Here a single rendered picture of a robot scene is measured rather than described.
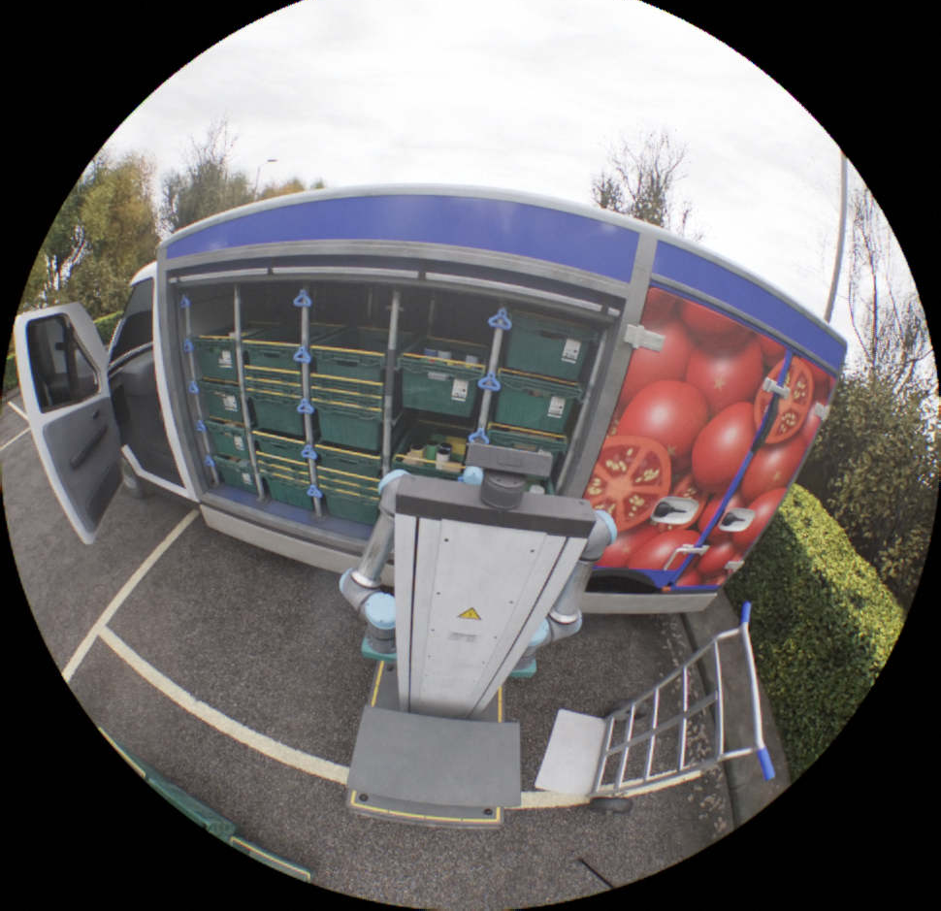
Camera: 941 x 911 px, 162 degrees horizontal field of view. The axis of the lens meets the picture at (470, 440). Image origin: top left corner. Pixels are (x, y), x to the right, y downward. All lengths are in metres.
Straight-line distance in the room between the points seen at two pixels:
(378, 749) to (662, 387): 1.73
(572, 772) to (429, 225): 2.78
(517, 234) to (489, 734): 1.77
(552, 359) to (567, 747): 2.18
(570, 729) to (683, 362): 2.12
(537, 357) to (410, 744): 1.59
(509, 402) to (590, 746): 2.10
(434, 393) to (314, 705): 1.92
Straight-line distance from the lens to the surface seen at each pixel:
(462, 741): 1.30
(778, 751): 3.25
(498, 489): 0.51
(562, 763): 2.28
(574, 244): 1.29
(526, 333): 1.44
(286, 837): 2.24
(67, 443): 2.97
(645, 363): 1.41
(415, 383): 1.54
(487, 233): 1.27
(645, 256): 1.38
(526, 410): 1.55
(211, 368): 2.22
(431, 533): 0.58
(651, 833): 2.55
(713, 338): 1.55
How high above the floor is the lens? 2.11
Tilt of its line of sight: 28 degrees down
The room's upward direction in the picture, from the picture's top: 10 degrees clockwise
